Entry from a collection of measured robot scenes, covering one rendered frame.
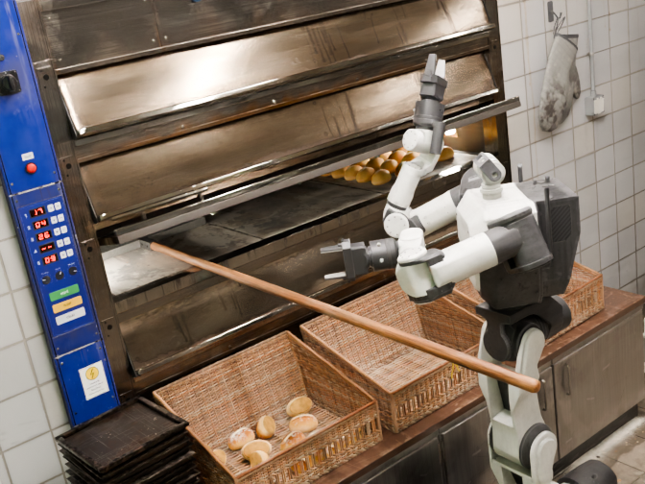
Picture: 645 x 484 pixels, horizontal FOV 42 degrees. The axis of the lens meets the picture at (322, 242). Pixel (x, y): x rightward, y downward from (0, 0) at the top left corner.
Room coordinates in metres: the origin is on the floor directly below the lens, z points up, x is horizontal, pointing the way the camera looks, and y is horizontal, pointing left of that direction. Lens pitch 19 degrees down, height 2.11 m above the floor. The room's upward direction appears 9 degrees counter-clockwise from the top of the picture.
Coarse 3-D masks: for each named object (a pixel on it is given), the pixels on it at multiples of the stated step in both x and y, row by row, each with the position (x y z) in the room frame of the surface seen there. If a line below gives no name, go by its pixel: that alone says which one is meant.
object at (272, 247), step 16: (432, 176) 3.35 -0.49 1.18; (448, 176) 3.34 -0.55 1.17; (416, 192) 3.23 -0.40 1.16; (352, 208) 3.07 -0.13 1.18; (368, 208) 3.08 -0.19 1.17; (384, 208) 3.13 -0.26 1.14; (304, 224) 2.98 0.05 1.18; (320, 224) 2.95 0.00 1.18; (336, 224) 2.99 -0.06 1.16; (272, 240) 2.85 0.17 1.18; (288, 240) 2.87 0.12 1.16; (224, 256) 2.75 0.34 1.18; (240, 256) 2.75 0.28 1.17; (256, 256) 2.78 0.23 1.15; (192, 272) 2.65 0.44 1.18; (208, 272) 2.67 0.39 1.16; (144, 288) 2.56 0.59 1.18; (160, 288) 2.57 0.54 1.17; (176, 288) 2.60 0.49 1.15; (128, 304) 2.50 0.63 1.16
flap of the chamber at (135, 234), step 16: (496, 112) 3.30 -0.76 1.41; (448, 128) 3.15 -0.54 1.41; (400, 144) 3.01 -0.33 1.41; (352, 160) 2.88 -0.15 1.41; (304, 176) 2.75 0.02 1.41; (256, 192) 2.64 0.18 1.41; (208, 208) 2.54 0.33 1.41; (160, 224) 2.44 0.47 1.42; (176, 224) 2.47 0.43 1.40; (112, 240) 2.40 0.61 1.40; (128, 240) 2.38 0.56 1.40
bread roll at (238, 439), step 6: (234, 432) 2.51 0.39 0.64; (240, 432) 2.50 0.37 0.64; (246, 432) 2.51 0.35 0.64; (252, 432) 2.53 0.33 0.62; (234, 438) 2.49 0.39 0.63; (240, 438) 2.49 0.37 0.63; (246, 438) 2.49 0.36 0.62; (252, 438) 2.51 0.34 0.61; (228, 444) 2.49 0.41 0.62; (234, 444) 2.48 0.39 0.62; (240, 444) 2.48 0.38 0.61
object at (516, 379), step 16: (176, 256) 2.79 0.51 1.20; (192, 256) 2.72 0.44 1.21; (224, 272) 2.54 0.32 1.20; (256, 288) 2.39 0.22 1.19; (272, 288) 2.33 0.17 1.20; (304, 304) 2.19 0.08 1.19; (320, 304) 2.15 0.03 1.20; (352, 320) 2.03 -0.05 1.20; (368, 320) 2.00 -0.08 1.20; (384, 336) 1.93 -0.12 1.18; (400, 336) 1.88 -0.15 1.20; (416, 336) 1.86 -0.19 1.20; (432, 352) 1.79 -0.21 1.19; (448, 352) 1.76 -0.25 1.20; (480, 368) 1.68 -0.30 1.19; (496, 368) 1.65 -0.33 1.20; (512, 384) 1.60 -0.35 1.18; (528, 384) 1.57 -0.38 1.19
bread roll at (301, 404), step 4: (292, 400) 2.65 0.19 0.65; (296, 400) 2.64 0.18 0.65; (300, 400) 2.65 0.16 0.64; (304, 400) 2.65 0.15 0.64; (308, 400) 2.66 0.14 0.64; (288, 404) 2.64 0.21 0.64; (292, 404) 2.63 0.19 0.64; (296, 404) 2.63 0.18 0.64; (300, 404) 2.64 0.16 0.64; (304, 404) 2.64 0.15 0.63; (308, 404) 2.65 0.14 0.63; (288, 408) 2.62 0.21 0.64; (292, 408) 2.62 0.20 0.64; (296, 408) 2.62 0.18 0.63; (300, 408) 2.63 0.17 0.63; (304, 408) 2.63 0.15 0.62; (308, 408) 2.64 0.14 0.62; (288, 412) 2.62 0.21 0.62; (292, 412) 2.61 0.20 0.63; (296, 412) 2.62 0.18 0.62; (300, 412) 2.62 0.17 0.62; (304, 412) 2.63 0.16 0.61; (292, 416) 2.62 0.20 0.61
